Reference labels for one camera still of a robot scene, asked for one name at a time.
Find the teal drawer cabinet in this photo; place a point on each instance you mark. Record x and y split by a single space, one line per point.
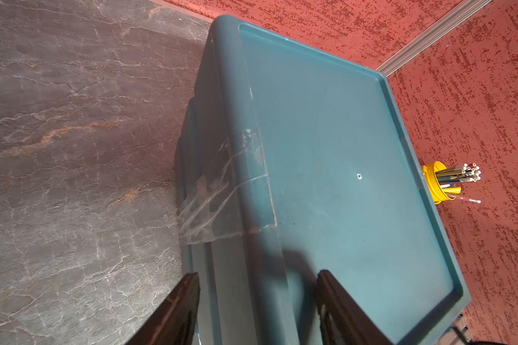
292 161

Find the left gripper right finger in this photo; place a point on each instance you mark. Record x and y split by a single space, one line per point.
342 321

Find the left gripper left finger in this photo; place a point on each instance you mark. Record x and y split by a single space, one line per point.
174 321

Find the yellow pen cup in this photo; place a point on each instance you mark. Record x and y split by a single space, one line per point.
438 193

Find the pens in cup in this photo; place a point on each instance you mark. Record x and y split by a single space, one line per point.
459 175

